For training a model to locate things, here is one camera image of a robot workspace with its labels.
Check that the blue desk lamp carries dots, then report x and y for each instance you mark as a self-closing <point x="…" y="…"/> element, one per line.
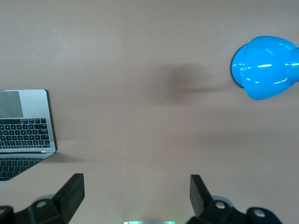
<point x="264" y="67"/>

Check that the brown table mat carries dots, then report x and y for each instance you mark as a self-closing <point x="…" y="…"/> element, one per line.
<point x="140" y="116"/>

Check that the grey aluminium laptop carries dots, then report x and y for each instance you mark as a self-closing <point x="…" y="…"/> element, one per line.
<point x="35" y="105"/>

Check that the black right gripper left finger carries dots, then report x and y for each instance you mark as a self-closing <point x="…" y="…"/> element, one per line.
<point x="67" y="196"/>

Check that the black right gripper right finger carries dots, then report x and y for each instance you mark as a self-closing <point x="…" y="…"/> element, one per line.
<point x="198" y="198"/>

